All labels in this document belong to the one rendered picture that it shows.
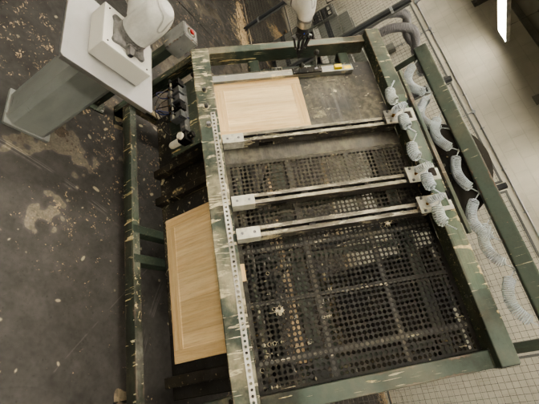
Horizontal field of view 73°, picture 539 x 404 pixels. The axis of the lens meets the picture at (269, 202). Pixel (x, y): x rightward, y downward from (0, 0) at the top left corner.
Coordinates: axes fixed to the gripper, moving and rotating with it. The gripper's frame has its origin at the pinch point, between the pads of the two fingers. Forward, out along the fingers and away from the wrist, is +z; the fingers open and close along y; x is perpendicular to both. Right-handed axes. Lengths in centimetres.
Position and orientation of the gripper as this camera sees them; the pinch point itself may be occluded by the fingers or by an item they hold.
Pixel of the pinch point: (298, 52)
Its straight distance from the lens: 252.7
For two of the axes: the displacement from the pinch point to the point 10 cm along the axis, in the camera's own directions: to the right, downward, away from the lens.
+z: -0.6, 4.3, 9.0
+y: -9.8, 1.4, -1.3
